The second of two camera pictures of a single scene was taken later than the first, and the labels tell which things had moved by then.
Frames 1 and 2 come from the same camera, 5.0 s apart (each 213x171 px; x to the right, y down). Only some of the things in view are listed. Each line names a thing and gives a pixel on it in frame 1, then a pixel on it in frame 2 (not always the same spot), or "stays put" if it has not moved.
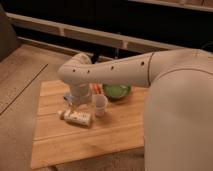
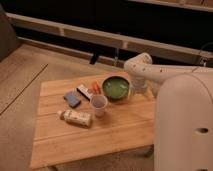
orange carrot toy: [96, 89] stays put
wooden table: [56, 142] stays put
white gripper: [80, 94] → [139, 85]
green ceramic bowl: [117, 91] stays put
